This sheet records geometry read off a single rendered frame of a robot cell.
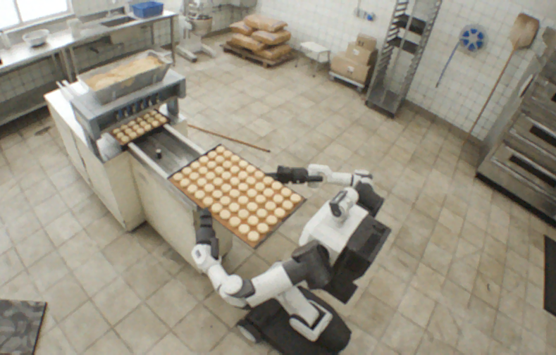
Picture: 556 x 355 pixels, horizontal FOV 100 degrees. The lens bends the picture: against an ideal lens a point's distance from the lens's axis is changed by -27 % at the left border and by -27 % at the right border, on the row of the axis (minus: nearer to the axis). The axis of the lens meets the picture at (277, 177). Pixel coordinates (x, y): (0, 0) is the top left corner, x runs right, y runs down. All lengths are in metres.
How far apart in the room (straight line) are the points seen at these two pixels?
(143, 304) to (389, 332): 1.83
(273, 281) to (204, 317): 1.27
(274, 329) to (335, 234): 1.08
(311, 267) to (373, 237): 0.29
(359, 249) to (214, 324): 1.37
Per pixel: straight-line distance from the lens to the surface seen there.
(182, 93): 2.18
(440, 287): 2.92
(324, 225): 1.16
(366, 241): 1.17
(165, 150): 2.04
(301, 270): 1.06
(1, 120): 4.42
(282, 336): 2.06
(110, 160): 2.08
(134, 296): 2.41
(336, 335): 1.94
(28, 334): 2.61
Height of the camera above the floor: 2.13
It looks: 44 degrees down
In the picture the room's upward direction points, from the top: 10 degrees clockwise
